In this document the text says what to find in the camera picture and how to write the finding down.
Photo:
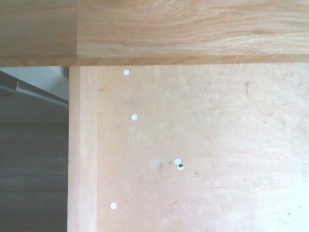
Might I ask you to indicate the light wooden drawer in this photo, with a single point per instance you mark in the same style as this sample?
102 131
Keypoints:
193 145

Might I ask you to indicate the white round sticker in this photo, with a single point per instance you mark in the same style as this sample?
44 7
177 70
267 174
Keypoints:
134 117
113 205
126 72
177 161

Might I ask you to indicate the grey cabinet front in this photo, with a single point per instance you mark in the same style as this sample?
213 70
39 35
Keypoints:
31 96

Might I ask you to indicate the white sticker with black mark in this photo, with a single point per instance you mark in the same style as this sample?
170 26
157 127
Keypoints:
180 166

